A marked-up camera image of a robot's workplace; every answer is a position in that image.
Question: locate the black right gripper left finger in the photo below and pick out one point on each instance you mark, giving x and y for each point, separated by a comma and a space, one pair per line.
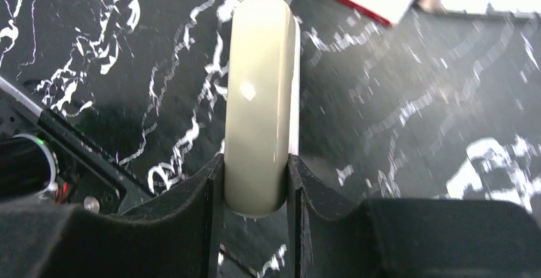
175, 234

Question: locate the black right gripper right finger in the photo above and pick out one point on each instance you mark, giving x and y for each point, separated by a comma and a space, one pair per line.
404, 237

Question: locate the cream white stapler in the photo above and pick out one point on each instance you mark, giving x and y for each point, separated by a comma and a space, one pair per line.
263, 106

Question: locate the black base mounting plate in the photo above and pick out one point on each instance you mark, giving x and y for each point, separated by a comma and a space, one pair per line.
97, 181

